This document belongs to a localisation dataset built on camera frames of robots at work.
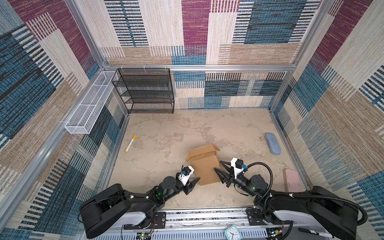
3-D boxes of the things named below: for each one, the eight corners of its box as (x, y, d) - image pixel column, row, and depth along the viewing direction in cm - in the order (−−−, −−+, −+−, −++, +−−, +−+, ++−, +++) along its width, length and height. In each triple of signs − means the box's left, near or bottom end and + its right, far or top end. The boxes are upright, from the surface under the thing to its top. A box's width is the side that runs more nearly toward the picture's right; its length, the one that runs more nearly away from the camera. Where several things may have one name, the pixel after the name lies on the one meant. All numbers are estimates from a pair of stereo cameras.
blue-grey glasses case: (271, 154, 98) (273, 152, 96) (264, 135, 108) (266, 132, 106) (280, 154, 98) (282, 152, 96) (272, 135, 108) (274, 132, 105)
